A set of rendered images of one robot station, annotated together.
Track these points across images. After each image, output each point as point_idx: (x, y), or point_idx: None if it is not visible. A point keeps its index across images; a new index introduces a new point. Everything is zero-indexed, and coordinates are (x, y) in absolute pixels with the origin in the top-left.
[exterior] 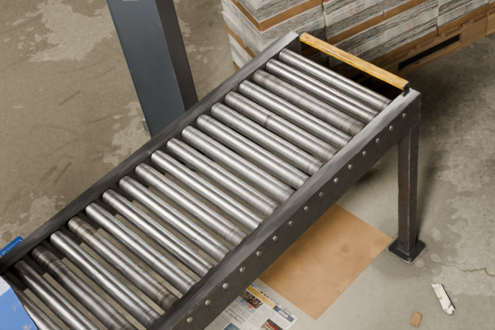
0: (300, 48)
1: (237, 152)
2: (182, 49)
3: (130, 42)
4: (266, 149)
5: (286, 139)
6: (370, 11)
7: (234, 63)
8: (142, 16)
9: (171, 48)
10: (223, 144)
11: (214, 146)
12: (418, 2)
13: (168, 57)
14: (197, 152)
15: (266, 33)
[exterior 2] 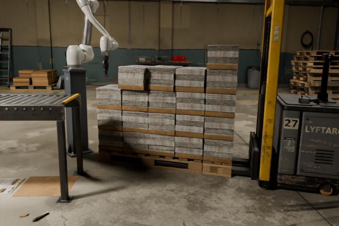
0: (78, 101)
1: (85, 158)
2: (83, 110)
3: None
4: (91, 161)
5: (99, 162)
6: (142, 125)
7: None
8: (68, 86)
9: None
10: (87, 155)
11: (11, 97)
12: (164, 133)
13: None
14: (8, 97)
15: (98, 110)
